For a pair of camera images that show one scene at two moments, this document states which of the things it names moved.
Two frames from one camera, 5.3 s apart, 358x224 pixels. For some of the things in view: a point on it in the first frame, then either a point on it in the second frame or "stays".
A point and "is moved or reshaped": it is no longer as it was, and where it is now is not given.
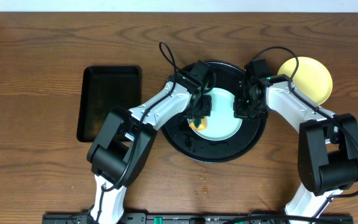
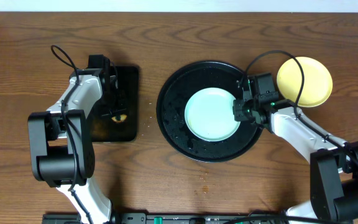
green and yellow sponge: x=201 y=127 is moved or reshaped
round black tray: x=180 y=137 stays
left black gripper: x=201 y=106 to x=111 y=101
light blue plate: x=222 y=123 stays
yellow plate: x=312 y=78 stays
